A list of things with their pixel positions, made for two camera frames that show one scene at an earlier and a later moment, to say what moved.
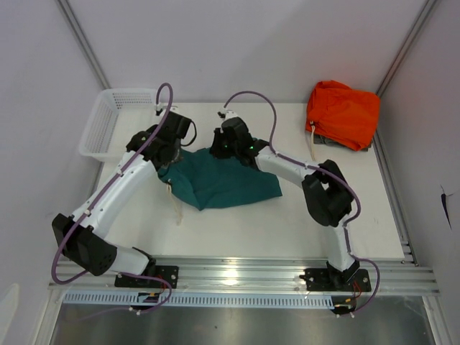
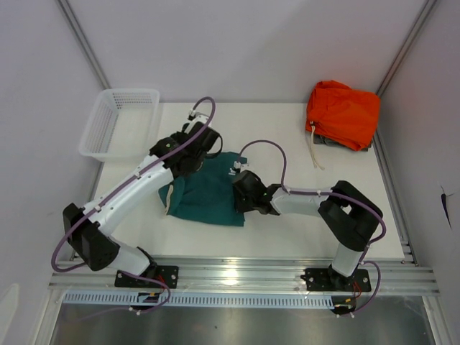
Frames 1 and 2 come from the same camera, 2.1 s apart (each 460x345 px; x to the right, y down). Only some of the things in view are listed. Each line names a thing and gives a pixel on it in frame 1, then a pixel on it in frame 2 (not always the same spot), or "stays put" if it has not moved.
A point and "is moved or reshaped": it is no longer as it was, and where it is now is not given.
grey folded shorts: x=318 y=139 stays put
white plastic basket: x=114 y=115 stays put
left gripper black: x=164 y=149 -> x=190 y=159
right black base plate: x=326 y=279 stays put
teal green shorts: x=210 y=180 is moved or reshaped
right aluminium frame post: x=429 y=7 stays put
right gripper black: x=215 y=150 -> x=239 y=207
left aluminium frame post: x=83 y=41 stays put
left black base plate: x=169 y=272 stays put
